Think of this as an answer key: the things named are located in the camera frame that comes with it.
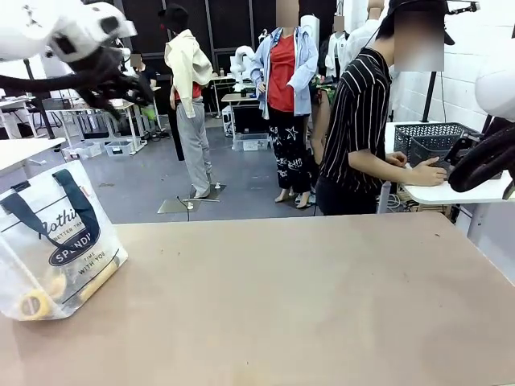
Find mannequin in cream jacket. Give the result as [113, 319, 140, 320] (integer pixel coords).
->
[157, 2, 214, 200]

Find person in black striped shirt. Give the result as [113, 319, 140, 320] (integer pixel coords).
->
[313, 0, 455, 216]

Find seated person in black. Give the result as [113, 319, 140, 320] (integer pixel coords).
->
[130, 51, 162, 117]

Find black left arm cable bundle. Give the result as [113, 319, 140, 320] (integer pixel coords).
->
[0, 72, 81, 96]

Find white table with light top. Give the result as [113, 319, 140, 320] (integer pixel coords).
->
[0, 138, 66, 190]

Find mannequin in white shirt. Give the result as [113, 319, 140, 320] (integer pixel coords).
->
[346, 0, 383, 65]

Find clear plastic storage bin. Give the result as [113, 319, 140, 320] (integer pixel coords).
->
[105, 139, 136, 158]
[232, 132, 270, 153]
[62, 140, 102, 159]

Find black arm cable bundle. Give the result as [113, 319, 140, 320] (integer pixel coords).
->
[447, 124, 515, 193]
[0, 72, 81, 96]

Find wooden top workbench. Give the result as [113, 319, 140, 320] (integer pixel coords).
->
[51, 98, 141, 154]

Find yellow elongated item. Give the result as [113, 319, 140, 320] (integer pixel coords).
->
[78, 259, 120, 302]

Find black computer case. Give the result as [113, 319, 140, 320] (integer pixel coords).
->
[232, 105, 269, 134]

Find yellow tape roll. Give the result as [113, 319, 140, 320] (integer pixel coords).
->
[19, 291, 52, 319]

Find light wooden crate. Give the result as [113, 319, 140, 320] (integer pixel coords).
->
[396, 184, 459, 220]

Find white side table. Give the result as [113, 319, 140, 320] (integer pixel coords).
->
[384, 120, 515, 240]

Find white upright cylinder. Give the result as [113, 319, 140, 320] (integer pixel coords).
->
[300, 14, 320, 41]

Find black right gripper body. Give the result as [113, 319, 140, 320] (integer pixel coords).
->
[444, 138, 474, 166]

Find clear shopping bag navy handles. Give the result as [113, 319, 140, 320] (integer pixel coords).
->
[0, 160, 129, 322]

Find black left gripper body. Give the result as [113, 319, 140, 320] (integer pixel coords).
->
[74, 43, 154, 110]

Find person's right hand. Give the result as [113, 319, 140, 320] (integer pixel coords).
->
[412, 157, 448, 187]

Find person's right forearm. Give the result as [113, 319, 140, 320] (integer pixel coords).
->
[348, 150, 419, 186]

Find mannequin in red shirt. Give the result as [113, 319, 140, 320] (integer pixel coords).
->
[249, 0, 319, 208]

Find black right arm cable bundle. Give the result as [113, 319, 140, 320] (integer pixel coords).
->
[447, 124, 515, 193]

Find metal mannequin base plate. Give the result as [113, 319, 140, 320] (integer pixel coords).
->
[157, 183, 229, 215]

